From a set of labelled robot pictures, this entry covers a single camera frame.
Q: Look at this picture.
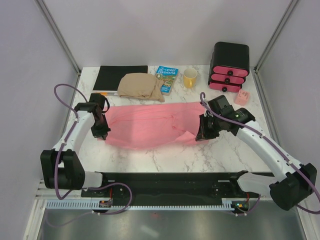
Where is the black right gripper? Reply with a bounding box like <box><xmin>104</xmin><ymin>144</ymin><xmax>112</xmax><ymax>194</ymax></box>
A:
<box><xmin>195</xmin><ymin>113</ymin><xmax>223</xmax><ymax>141</ymax></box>

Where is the black notebook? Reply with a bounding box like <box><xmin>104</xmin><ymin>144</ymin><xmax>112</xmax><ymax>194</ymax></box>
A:
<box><xmin>92</xmin><ymin>65</ymin><xmax>148</xmax><ymax>93</ymax></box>

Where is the yellow mug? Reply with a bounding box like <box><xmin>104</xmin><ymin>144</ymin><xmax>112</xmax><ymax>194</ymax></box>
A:
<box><xmin>183</xmin><ymin>68</ymin><xmax>198</xmax><ymax>89</ymax></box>

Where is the white slotted cable duct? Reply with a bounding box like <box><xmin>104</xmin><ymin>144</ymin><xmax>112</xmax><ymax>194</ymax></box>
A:
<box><xmin>45</xmin><ymin>198</ymin><xmax>240</xmax><ymax>211</ymax></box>

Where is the blue treehouse book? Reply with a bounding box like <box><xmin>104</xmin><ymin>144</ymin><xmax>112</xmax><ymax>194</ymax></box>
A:
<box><xmin>155</xmin><ymin>66</ymin><xmax>179</xmax><ymax>96</ymax></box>

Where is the right aluminium frame post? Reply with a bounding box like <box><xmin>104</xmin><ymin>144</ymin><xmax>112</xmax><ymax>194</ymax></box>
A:
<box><xmin>253</xmin><ymin>0</ymin><xmax>300</xmax><ymax>74</ymax></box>

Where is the orange pencil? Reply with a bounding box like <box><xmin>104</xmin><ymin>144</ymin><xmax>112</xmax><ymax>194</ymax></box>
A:
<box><xmin>93</xmin><ymin>92</ymin><xmax>118</xmax><ymax>96</ymax></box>

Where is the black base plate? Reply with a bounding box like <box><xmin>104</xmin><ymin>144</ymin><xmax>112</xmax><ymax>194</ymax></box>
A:
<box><xmin>81</xmin><ymin>172</ymin><xmax>258</xmax><ymax>205</ymax></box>

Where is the aluminium frame post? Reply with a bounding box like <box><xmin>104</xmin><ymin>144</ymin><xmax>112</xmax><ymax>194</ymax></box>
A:
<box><xmin>34</xmin><ymin>0</ymin><xmax>82</xmax><ymax>76</ymax></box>
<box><xmin>253</xmin><ymin>0</ymin><xmax>300</xmax><ymax>74</ymax></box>

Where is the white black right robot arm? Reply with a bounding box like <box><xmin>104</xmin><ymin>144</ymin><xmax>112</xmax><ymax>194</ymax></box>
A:
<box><xmin>195</xmin><ymin>92</ymin><xmax>320</xmax><ymax>215</ymax></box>

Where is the black pink drawer unit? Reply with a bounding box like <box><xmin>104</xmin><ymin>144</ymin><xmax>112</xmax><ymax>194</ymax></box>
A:
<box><xmin>207</xmin><ymin>41</ymin><xmax>250</xmax><ymax>93</ymax></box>

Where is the pink t shirt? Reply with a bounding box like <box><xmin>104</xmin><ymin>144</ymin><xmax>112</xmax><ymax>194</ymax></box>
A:
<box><xmin>104</xmin><ymin>102</ymin><xmax>205</xmax><ymax>150</ymax></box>

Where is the beige t shirt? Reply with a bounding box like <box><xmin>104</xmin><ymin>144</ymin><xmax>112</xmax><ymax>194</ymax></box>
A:
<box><xmin>117</xmin><ymin>73</ymin><xmax>165</xmax><ymax>103</ymax></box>

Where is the pink cube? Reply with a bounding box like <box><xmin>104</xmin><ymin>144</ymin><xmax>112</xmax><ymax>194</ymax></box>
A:
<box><xmin>234</xmin><ymin>89</ymin><xmax>251</xmax><ymax>106</ymax></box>

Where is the left aluminium frame post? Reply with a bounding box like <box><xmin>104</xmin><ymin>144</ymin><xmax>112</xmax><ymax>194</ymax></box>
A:
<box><xmin>34</xmin><ymin>0</ymin><xmax>82</xmax><ymax>76</ymax></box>

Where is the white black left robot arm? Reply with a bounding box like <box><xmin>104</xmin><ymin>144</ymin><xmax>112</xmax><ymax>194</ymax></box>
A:
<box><xmin>40</xmin><ymin>93</ymin><xmax>111</xmax><ymax>197</ymax></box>

